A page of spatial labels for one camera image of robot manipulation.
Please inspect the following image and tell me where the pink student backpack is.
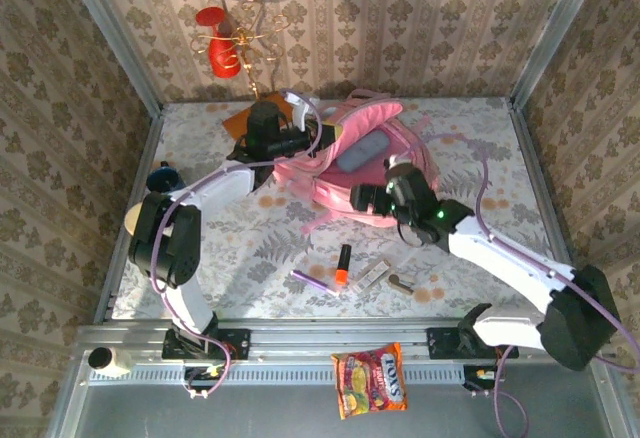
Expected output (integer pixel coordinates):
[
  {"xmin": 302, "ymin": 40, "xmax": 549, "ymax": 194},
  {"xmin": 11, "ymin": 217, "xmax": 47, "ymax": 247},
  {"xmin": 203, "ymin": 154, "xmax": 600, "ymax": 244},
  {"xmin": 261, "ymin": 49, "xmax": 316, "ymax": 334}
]
[{"xmin": 269, "ymin": 88, "xmax": 441, "ymax": 235}]

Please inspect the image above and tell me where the grey blue pencil case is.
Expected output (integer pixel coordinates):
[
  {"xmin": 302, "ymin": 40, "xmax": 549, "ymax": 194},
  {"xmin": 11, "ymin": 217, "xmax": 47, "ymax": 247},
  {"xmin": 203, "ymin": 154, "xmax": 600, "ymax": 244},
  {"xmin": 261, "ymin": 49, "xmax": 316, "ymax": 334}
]
[{"xmin": 335, "ymin": 131, "xmax": 389, "ymax": 173}]

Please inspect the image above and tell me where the orange red candy bag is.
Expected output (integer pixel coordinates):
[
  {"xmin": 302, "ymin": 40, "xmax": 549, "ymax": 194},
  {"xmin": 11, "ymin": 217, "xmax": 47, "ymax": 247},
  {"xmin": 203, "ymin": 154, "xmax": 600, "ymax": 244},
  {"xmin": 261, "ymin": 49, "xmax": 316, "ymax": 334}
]
[{"xmin": 330, "ymin": 341, "xmax": 409, "ymax": 422}]

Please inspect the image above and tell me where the floral table cover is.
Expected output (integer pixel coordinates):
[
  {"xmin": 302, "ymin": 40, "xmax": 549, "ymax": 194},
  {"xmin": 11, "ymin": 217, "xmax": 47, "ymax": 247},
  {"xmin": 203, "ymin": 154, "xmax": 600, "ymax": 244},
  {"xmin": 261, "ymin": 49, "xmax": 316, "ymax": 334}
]
[{"xmin": 110, "ymin": 97, "xmax": 557, "ymax": 320}]

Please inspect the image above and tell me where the black orange highlighter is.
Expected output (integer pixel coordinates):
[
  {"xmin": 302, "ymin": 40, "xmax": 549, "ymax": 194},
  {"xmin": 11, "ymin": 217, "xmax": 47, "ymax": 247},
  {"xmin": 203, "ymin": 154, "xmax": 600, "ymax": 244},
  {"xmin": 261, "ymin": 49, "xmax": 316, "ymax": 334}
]
[{"xmin": 334, "ymin": 243, "xmax": 351, "ymax": 287}]

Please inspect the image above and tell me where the red wine glass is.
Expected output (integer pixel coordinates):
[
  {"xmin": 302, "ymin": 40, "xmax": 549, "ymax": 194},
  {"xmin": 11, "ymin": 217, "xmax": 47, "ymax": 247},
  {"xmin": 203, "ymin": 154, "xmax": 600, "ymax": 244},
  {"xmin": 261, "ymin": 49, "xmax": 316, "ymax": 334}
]
[{"xmin": 194, "ymin": 6, "xmax": 244, "ymax": 80}]

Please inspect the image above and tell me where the purple pen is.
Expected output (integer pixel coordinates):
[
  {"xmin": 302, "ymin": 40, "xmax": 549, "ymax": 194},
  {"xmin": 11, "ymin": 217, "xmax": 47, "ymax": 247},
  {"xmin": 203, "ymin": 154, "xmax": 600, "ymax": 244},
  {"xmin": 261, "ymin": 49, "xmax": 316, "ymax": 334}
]
[{"xmin": 290, "ymin": 269, "xmax": 341, "ymax": 297}]

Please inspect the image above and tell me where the dark blue mug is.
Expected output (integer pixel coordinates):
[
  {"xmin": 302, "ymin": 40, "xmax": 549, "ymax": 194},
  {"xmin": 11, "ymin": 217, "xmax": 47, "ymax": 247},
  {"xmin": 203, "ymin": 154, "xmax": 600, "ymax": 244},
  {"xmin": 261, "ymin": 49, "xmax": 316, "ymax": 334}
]
[{"xmin": 145, "ymin": 160, "xmax": 184, "ymax": 194}]

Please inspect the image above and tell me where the beige round container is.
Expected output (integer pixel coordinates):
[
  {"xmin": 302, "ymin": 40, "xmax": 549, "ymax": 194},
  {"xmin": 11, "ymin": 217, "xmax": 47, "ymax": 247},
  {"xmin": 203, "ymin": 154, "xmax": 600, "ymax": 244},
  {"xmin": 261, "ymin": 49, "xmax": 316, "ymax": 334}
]
[{"xmin": 123, "ymin": 205, "xmax": 145, "ymax": 237}]

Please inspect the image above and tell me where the white bottle black cap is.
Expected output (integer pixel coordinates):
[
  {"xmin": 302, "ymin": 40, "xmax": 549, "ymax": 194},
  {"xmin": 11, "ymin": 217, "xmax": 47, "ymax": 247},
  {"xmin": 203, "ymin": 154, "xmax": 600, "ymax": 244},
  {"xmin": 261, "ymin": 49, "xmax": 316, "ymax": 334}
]
[{"xmin": 87, "ymin": 347, "xmax": 134, "ymax": 379}]

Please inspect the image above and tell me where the gold wire rack wooden base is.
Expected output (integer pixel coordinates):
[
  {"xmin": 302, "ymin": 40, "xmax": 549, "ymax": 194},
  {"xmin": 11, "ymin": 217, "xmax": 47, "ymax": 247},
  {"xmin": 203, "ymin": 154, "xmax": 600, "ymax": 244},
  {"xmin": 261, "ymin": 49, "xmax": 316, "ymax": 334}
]
[{"xmin": 189, "ymin": 0, "xmax": 301, "ymax": 145}]

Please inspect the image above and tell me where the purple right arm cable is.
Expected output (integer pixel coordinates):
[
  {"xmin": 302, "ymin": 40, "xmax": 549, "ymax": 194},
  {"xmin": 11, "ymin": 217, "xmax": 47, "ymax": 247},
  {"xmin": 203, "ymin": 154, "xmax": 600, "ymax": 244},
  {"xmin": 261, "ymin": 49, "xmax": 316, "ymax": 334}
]
[{"xmin": 409, "ymin": 132, "xmax": 640, "ymax": 437}]

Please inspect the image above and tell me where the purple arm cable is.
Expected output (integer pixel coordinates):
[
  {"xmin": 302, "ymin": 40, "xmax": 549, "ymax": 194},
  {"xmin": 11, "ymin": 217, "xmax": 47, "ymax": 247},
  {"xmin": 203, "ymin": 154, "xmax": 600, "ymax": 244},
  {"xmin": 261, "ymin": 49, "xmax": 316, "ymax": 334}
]
[
  {"xmin": 149, "ymin": 88, "xmax": 326, "ymax": 399},
  {"xmin": 409, "ymin": 132, "xmax": 640, "ymax": 437}
]

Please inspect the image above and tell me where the aluminium side rail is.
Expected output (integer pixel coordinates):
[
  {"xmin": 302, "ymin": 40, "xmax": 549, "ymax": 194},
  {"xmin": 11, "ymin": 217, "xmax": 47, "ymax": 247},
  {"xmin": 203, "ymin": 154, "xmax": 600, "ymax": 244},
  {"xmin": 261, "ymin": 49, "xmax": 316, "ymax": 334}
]
[
  {"xmin": 93, "ymin": 107, "xmax": 166, "ymax": 323},
  {"xmin": 507, "ymin": 100, "xmax": 581, "ymax": 272}
]

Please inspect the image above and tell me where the aluminium front rail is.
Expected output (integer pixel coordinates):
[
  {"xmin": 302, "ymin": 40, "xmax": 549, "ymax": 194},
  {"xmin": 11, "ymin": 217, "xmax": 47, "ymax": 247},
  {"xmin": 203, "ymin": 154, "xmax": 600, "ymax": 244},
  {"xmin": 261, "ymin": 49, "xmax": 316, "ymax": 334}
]
[{"xmin": 74, "ymin": 317, "xmax": 614, "ymax": 359}]

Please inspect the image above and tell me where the aluminium corner post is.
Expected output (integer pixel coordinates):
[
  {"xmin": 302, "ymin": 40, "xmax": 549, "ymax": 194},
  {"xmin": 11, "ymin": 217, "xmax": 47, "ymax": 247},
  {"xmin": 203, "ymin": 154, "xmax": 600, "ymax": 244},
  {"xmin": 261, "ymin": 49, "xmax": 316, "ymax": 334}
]
[
  {"xmin": 509, "ymin": 0, "xmax": 609, "ymax": 109},
  {"xmin": 56, "ymin": 0, "xmax": 165, "ymax": 117}
]

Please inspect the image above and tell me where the grey slotted cable duct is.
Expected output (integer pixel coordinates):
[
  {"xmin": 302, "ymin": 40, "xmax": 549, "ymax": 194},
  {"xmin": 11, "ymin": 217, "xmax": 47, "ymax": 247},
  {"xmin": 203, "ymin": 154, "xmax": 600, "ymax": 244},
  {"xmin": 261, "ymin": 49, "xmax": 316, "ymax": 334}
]
[{"xmin": 87, "ymin": 360, "xmax": 501, "ymax": 387}]

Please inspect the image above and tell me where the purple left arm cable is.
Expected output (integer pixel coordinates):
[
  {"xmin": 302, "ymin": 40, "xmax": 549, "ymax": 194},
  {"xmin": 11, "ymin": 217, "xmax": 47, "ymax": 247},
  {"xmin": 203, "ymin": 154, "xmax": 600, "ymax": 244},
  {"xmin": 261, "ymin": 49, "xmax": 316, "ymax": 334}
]
[{"xmin": 149, "ymin": 88, "xmax": 326, "ymax": 399}]

